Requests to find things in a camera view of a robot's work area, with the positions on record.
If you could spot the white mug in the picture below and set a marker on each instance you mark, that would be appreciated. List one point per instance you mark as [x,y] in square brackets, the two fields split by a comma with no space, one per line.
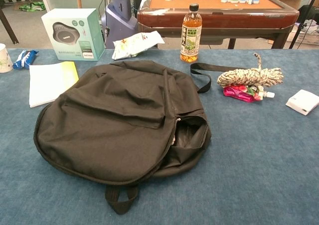
[4,60]

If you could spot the blue cookie pack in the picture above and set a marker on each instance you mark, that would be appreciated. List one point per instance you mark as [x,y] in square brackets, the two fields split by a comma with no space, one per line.
[25,59]

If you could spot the white snack bag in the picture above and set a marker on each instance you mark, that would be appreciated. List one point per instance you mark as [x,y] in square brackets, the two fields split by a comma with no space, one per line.
[134,44]

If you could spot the teal speaker box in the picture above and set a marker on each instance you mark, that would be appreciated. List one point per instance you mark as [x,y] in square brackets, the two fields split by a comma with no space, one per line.
[74,35]

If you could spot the black tripod stand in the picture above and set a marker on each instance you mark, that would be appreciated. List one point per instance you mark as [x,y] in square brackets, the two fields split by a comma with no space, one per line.
[295,36]

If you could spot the black fabric backpack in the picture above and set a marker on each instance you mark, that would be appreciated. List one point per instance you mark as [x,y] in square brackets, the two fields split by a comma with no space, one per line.
[112,125]

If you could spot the white plastic basket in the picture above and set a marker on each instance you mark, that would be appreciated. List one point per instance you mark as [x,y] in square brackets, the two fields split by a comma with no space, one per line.
[306,36]

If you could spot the black table leg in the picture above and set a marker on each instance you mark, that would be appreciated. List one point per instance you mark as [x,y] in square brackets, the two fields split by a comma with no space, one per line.
[10,28]

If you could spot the brown mahjong table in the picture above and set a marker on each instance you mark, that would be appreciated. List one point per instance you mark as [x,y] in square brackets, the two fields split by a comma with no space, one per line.
[224,18]

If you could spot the white and yellow booklet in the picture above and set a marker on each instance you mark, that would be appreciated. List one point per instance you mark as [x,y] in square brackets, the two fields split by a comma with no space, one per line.
[49,82]

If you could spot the green bag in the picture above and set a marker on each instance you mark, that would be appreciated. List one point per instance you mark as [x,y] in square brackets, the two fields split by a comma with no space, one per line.
[32,6]

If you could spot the blue table mat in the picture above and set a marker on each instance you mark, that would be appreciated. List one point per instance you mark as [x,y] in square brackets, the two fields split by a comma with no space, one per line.
[249,160]

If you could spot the amber tea bottle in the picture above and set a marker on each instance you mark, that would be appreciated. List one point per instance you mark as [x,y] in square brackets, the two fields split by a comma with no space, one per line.
[190,35]

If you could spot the small white box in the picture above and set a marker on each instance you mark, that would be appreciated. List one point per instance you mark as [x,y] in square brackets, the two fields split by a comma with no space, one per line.
[302,101]

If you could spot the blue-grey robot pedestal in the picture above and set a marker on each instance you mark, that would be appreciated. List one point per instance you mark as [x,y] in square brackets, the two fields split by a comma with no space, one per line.
[119,23]

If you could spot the pink drink pouch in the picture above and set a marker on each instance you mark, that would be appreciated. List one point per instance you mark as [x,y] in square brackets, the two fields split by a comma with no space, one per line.
[239,94]

